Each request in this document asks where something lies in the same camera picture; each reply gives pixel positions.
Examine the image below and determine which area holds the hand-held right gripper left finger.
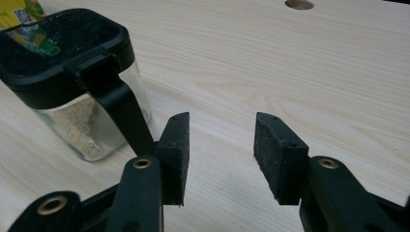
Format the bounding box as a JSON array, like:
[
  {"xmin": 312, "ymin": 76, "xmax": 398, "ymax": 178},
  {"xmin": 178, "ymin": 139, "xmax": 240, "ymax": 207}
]
[{"xmin": 155, "ymin": 111, "xmax": 190, "ymax": 207}]

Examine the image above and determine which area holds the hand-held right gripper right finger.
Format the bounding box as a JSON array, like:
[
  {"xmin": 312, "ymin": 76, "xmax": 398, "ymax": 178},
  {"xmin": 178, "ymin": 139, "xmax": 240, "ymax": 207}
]
[{"xmin": 253, "ymin": 112, "xmax": 310, "ymax": 206}]

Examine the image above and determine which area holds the glass seasoning jar black lid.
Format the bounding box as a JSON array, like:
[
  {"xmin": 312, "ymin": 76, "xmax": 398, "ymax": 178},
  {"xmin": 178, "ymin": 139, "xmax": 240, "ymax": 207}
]
[{"xmin": 0, "ymin": 8, "xmax": 157, "ymax": 162}]

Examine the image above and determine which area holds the yellow spouted seasoning pouch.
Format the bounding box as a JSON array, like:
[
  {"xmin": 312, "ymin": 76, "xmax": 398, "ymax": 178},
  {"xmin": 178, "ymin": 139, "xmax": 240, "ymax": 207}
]
[{"xmin": 0, "ymin": 0, "xmax": 46, "ymax": 32}]

